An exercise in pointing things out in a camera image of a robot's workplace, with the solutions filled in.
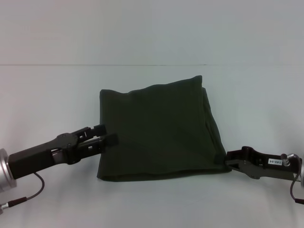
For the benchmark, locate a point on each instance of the dark green t-shirt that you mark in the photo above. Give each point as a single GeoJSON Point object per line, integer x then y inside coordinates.
{"type": "Point", "coordinates": [156, 133]}

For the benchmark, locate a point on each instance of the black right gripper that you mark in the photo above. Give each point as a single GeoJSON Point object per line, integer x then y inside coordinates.
{"type": "Point", "coordinates": [268, 165]}

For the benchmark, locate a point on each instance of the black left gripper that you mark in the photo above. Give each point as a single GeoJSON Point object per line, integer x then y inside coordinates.
{"type": "Point", "coordinates": [38, 154]}

